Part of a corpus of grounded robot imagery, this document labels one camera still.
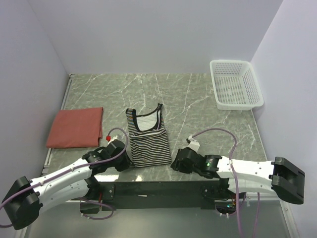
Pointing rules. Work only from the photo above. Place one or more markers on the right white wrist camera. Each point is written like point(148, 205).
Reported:
point(193, 143)

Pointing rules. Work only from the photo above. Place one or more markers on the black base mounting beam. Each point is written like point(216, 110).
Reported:
point(160, 194)

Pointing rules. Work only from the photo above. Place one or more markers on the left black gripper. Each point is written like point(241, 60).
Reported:
point(126, 164)

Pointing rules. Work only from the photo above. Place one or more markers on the striped multicolour tank top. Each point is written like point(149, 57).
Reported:
point(148, 138)

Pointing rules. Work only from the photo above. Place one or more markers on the white plastic laundry basket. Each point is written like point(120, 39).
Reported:
point(235, 85)

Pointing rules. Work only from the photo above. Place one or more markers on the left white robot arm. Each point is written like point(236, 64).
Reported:
point(28, 198)

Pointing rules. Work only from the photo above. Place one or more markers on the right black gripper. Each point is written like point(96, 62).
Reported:
point(177, 164)

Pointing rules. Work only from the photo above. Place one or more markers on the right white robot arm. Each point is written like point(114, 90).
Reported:
point(279, 177)

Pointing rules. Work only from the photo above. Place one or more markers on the rust red tank top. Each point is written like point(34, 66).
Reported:
point(76, 129)

